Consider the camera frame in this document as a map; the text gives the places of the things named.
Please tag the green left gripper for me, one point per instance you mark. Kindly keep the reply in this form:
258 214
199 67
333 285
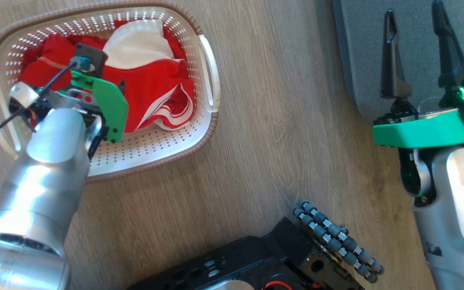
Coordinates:
113 106

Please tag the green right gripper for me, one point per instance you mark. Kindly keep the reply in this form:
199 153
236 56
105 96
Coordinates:
429 131

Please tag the red garment with white trim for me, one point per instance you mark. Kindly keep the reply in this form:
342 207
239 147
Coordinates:
151 88

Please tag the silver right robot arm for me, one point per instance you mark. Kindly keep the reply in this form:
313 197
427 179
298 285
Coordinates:
457 201

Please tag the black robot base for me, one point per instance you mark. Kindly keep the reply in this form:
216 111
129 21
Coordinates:
248 257

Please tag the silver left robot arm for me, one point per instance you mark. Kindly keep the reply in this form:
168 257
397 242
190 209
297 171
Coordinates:
42 185

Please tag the grey fabric sofa seat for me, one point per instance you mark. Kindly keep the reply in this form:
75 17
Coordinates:
417 40

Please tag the white perforated laundry basket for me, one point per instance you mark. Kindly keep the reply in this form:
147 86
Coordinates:
155 149

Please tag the white cloth garment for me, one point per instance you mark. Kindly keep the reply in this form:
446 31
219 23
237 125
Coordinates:
135 44

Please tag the grey roller omni wheel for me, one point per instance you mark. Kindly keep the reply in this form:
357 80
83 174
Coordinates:
336 239

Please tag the dark grey wrist camera box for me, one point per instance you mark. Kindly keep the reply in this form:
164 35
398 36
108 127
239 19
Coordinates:
93 54

